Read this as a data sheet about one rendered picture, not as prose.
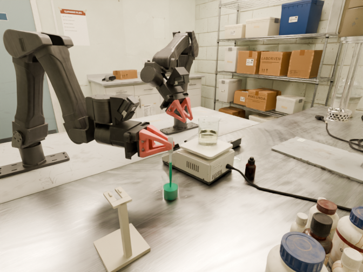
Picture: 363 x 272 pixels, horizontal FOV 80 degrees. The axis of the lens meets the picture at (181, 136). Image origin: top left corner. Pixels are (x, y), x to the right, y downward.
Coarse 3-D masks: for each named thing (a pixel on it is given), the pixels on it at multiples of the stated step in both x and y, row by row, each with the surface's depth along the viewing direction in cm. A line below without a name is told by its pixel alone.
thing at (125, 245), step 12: (108, 192) 36; (120, 192) 37; (120, 204) 34; (120, 216) 35; (120, 228) 37; (132, 228) 45; (96, 240) 42; (108, 240) 42; (120, 240) 42; (132, 240) 42; (144, 240) 42; (108, 252) 39; (120, 252) 39; (132, 252) 39; (144, 252) 40; (108, 264) 37; (120, 264) 37
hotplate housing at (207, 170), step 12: (168, 156) 69; (180, 156) 65; (192, 156) 62; (228, 156) 64; (180, 168) 67; (192, 168) 63; (204, 168) 60; (216, 168) 61; (228, 168) 64; (204, 180) 61
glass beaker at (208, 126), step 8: (200, 120) 65; (208, 120) 66; (216, 120) 65; (200, 128) 62; (208, 128) 61; (216, 128) 62; (200, 136) 63; (208, 136) 62; (216, 136) 63; (200, 144) 64; (208, 144) 63; (216, 144) 64
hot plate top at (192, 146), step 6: (186, 144) 66; (192, 144) 66; (222, 144) 66; (228, 144) 66; (186, 150) 63; (192, 150) 62; (198, 150) 62; (204, 150) 62; (210, 150) 62; (216, 150) 62; (222, 150) 62; (204, 156) 59; (210, 156) 58; (216, 156) 60
